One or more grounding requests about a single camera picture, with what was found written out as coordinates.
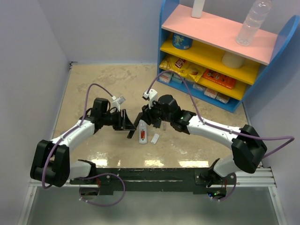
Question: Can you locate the orange snack box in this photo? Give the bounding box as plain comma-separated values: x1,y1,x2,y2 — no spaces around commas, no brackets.
202,69,236,90

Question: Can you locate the small white box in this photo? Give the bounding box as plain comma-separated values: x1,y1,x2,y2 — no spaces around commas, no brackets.
204,88,218,99
216,93,231,104
159,71,173,83
172,74,183,83
193,83,206,92

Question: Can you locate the yellow Lays chips bag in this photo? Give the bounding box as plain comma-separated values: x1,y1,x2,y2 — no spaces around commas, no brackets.
159,54,207,82

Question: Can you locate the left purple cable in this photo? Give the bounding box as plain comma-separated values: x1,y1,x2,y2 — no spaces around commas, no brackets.
41,83,115,189

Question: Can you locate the white battery cover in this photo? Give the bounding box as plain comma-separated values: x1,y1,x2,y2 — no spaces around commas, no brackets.
151,134,160,144

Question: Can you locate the blue snack can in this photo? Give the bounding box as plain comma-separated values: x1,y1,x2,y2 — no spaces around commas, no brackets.
172,33,193,50

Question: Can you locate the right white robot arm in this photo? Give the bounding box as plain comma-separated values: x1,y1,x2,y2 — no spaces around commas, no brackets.
138,93,267,184

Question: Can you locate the clear plastic water bottle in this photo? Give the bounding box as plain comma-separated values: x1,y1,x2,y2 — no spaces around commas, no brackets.
235,0,272,46

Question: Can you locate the small white box leftmost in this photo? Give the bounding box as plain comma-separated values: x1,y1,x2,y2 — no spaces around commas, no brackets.
159,71,173,83

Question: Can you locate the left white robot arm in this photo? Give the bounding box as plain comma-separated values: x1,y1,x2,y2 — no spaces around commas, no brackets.
30,98,135,188

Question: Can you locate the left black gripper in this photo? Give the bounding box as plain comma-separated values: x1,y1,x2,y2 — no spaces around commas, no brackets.
102,109,136,131

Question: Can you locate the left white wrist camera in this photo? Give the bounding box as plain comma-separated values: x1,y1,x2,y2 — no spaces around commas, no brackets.
111,96,125,111

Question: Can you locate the white remote control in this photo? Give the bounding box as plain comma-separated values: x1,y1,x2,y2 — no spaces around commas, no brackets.
138,120,148,144

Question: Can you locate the white paper roll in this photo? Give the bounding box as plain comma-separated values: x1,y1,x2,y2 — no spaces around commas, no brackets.
221,51,246,69

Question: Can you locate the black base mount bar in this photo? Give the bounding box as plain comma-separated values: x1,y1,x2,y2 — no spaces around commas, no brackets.
70,168,236,195

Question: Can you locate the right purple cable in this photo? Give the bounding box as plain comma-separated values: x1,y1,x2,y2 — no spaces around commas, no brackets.
146,70,295,160

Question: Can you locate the blue shelf unit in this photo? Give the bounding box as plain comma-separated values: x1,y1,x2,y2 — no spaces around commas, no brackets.
157,0,300,112

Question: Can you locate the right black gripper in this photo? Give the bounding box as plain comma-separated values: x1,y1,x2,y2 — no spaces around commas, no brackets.
140,97,173,125

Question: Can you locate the white bottle on shelf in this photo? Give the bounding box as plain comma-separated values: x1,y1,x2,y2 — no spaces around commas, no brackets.
191,0,205,18

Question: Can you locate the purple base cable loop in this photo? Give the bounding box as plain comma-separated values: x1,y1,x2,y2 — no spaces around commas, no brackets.
78,172,126,207

